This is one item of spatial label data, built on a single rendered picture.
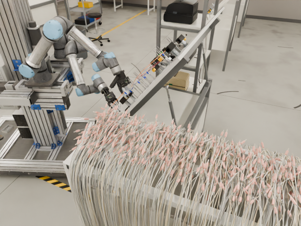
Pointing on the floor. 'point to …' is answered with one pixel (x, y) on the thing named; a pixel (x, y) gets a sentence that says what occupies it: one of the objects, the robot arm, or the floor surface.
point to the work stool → (96, 26)
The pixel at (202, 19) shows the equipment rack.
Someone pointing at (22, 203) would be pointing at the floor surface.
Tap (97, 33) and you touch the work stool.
